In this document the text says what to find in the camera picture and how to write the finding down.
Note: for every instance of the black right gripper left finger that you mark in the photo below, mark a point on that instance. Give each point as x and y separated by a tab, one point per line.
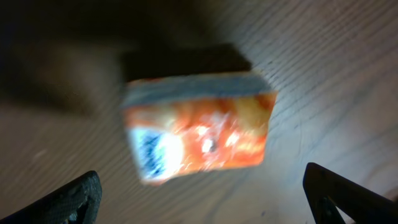
76	202

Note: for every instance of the orange small box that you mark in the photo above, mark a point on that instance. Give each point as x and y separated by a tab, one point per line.
182	125

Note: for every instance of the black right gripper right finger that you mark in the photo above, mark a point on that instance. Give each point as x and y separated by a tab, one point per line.
328	193

